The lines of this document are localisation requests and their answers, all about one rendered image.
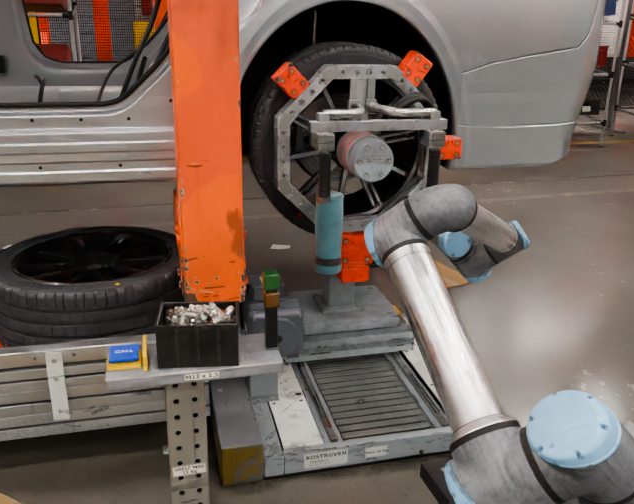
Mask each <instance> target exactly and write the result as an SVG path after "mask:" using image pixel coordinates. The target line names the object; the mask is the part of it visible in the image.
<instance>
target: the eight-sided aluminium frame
mask: <svg viewBox="0 0 634 504"><path fill-rule="evenodd" d="M350 78H358V79H368V78H376V79H387V80H388V81H389V82H390V83H391V84H392V85H393V87H394V88H395V89H396V90H397V91H398V92H399V93H400V95H401V96H402V97H404V96H405V95H407V94H409V93H411V92H419V91H418V90H417V89H416V87H415V86H414V85H413V84H412V83H411V82H410V81H409V80H408V79H407V78H405V77H404V76H403V71H401V70H400V69H399V67H398V66H395V65H391V64H324V65H323V66H322V67H321V68H320V69H319V70H317V72H316V73H315V74H314V75H313V76H312V77H311V78H310V79H309V80H308V82H309V83H310V85H309V86H308V87H307V88H306V89H305V90H304V91H303V92H302V93H301V94H300V96H299V97H298V98H297V99H296V100H293V99H292V98H291V99H290V100H289V101H288V102H287V103H286V104H285V105H284V106H283V107H282V108H281V109H280V110H279V112H278V113H277V114H276V115H275V116H274V185H275V186H276V188H277V189H278V190H279V191H280V192H281V193H282V194H283V196H285V197H286V198H287V199H288V200H290V201H291V202H292V203H293V204H294V205H295V206H296V207H297V208H298V209H299V210H300V211H301V212H302V213H303V214H304V215H305V216H307V217H308V218H309V219H310V220H311V221H312V222H313V223H314V224H315V211H316V207H315V206H313V205H312V204H311V203H310V202H309V201H308V200H307V199H306V198H305V197H304V196H303V195H302V194H301V193H300V192H299V191H298V190H297V189H296V188H295V187H294V186H293V185H292V184H290V124H291V123H292V122H293V121H294V119H295V118H296V117H297V116H298V115H299V114H300V113H301V112H302V111H303V110H304V109H305V108H306V107H307V106H308V105H309V104H310V103H311V102H312V101H313V100H314V99H315V98H316V97H317V95H318V94H319V93H320V92H321V91H322V90H323V89H324V88H325V87H326V86H327V85H328V84H329V83H330V82H331V81H332V80H333V79H350ZM411 107H412V108H424V107H423V106H422V104H421V103H420V102H416V103H415V104H413V105H411ZM429 149H430V148H428V147H426V146H424V145H422V144H419V158H418V172H417V175H416V176H415V177H414V178H413V179H412V180H411V181H410V182H409V183H408V184H407V185H406V186H405V187H404V188H403V189H402V190H401V191H400V192H399V193H398V194H397V195H396V196H395V197H394V198H393V199H392V200H391V201H390V202H389V203H388V204H387V205H386V206H385V207H384V208H383V210H382V211H381V212H380V213H379V214H365V215H347V216H343V232H354V231H365V228H366V227H367V225H368V224H369V223H370V222H372V221H373V220H374V219H375V218H376V217H377V216H379V215H382V214H383V213H385V212H386V211H388V210H389V209H391V208H392V207H394V206H395V205H397V204H398V203H400V202H401V201H402V200H403V199H404V198H405V197H406V196H410V195H412V194H413V193H415V192H417V191H420V190H422V189H425V188H426V187H427V186H426V183H427V173H428V172H427V169H428V159H429V158H428V156H429Z"/></svg>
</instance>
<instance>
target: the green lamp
mask: <svg viewBox="0 0 634 504"><path fill-rule="evenodd" d="M262 285H263V287H264V289H265V290H272V289H279V288H280V275H279V273H278V271H277V270H264V271H262Z"/></svg>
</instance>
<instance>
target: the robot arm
mask: <svg viewBox="0 0 634 504"><path fill-rule="evenodd" d="M470 237H471V238H473V239H475V240H477V241H479V242H478V243H476V244H473V242H472V241H471V240H470ZM364 238H365V243H366V247H367V249H368V251H369V253H370V254H371V255H372V259H373V260H374V261H375V263H376V264H377V265H379V266H380V267H383V268H385V269H386V270H387V272H388V274H389V277H390V279H391V281H392V284H393V286H394V289H395V291H396V294H397V296H398V299H399V301H400V303H401V306H402V308H403V311H404V313H405V316H406V318H407V321H408V323H409V326H410V328H411V330H412V333H413V335H414V338H415V340H416V343H417V345H418V348H419V350H420V353H421V355H422V357H423V360H424V362H425V365H426V367H427V370H428V372H429V375H430V377H431V379H432V382H433V384H434V387H435V389H436V392H437V394H438V397H439V399H440V402H441V404H442V406H443V409H444V411H445V414H446V416H447V419H448V421H449V424H450V426H451V429H452V431H453V437H452V439H451V442H450V444H449V449H450V452H451V454H452V457H453V460H450V461H448V463H447V464H446V465H445V469H444V475H445V480H446V483H447V486H448V489H449V491H450V494H451V495H452V496H453V498H454V501H455V503H456V504H562V503H564V502H567V501H570V500H572V499H574V498H578V501H579V504H634V437H633V436H632V435H631V433H630V432H629V431H628V430H627V429H626V428H625V426H624V425H623V424H622V423H621V422H620V421H619V419H618V418H617V416H616V415H615V414H614V412H613V411H612V410H611V409H610V408H608V407H607V406H606V405H605V404H603V403H602V402H601V401H600V400H598V399H597V398H596V397H594V396H592V395H590V394H588V393H585V392H582V391H576V390H565V391H559V392H557V393H556V394H554V395H553V394H551V395H549V396H547V397H545V398H544V399H542V400H541V401H540V402H539V403H538V404H537V405H536V406H535V407H534V408H533V410H532V411H531V413H530V415H529V421H528V422H527V425H526V426H525V427H523V428H521V426H520V424H519V422H518V420H516V419H514V418H511V417H509V416H507V415H505V414H504V413H503V410H502V408H501V406H500V404H499V402H498V400H497V397H496V395H495V393H494V391H493V389H492V386H491V384H490V382H489V380H488V378H487V375H486V373H485V371H484V369H483V367H482V365H481V362H480V360H479V358H478V356H477V354H476V351H475V349H474V347H473V345H472V343H471V341H470V338H469V336H468V334H467V332H466V330H465V327H464V325H463V323H462V321H461V319H460V316H459V314H458V312H457V310H456V308H455V306H454V303H453V301H452V299H451V297H450V295H449V292H448V290H447V288H446V286H445V284H444V281H443V279H442V277H441V275H440V273H439V271H438V268H437V266H436V264H435V262H434V260H433V257H432V255H431V253H430V248H429V246H428V244H427V242H428V241H431V242H432V243H433V244H435V245H436V246H437V247H438V248H439V249H440V250H441V251H442V252H443V253H444V254H445V256H446V257H447V258H448V259H449V260H450V261H451V263H452V264H453V265H454V266H455V267H456V268H457V270H458V271H459V272H460V274H461V275H462V276H463V277H464V278H465V279H466V280H467V281H469V282H472V283H477V282H481V281H483V280H485V279H486V278H487V277H488V276H489V275H490V274H491V272H492V267H494V266H496V265H497V264H499V263H500V262H502V261H504V260H506V259H507V258H509V257H511V256H513V255H514V254H516V253H518V252H520V251H521V250H524V249H525V248H526V247H528V246H529V245H530V242H529V240H528V238H527V236H526V234H525V233H524V231H523V229H522V228H521V226H520V225H519V223H518V222H517V221H513V222H510V223H509V224H507V223H506V222H504V221H503V220H501V219H500V218H498V217H497V216H495V215H494V214H492V213H491V212H489V211H488V210H486V209H485V208H484V207H482V206H481V205H479V204H478V203H477V200H476V197H475V196H474V194H473V193H472V192H471V191H470V190H468V189H467V188H465V187H463V186H461V185H457V184H440V185H435V186H431V187H428V188H425V189H422V190H420V191H417V192H415V193H413V194H412V195H410V196H406V197H405V198H404V199H403V200H402V201H401V202H400V203H398V204H397V205H395V206H394V207H392V208H391V209H389V210H388V211H386V212H385V213H383V214H382V215H379V216H377V217H376V218H375V219H374V220H373V221H372V222H370V223H369V224H368V225H367V227H366V228H365V232H364Z"/></svg>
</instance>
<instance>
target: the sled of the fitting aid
mask: <svg viewBox="0 0 634 504"><path fill-rule="evenodd" d="M383 296H384V294H383ZM384 297H385V296H384ZM385 298H386V297H385ZM386 299H387V298H386ZM387 300H388V299H387ZM388 302H389V300H388ZM389 303H390V302H389ZM390 304H391V303H390ZM391 305H392V304H391ZM392 306H393V305H392ZM393 308H394V309H395V310H396V311H397V312H398V314H399V315H400V325H399V326H394V327H384V328H374V329H363V330H353V331H343V332H332V333H322V334H312V335H305V338H304V342H303V353H302V356H300V357H298V358H289V359H282V360H283V362H284V363H293V362H303V361H312V360H322V359H331V358H340V357H350V356H359V355H369V354H378V353H387V352H397V351H406V350H413V349H414V335H413V333H412V330H411V328H410V326H409V324H408V323H407V322H406V321H405V319H404V318H403V317H402V316H401V312H400V311H399V310H398V309H397V308H396V306H393Z"/></svg>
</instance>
